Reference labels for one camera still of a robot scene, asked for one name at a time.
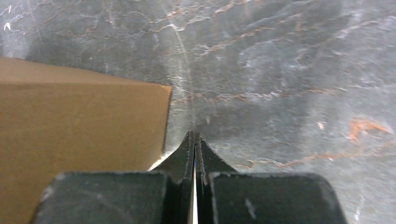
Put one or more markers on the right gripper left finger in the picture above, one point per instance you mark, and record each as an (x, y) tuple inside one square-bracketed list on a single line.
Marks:
[(163, 195)]

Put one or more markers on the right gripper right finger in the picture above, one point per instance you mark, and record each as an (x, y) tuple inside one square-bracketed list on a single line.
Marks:
[(225, 196)]

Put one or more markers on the brown cardboard box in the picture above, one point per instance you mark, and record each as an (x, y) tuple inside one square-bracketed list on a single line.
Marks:
[(56, 119)]

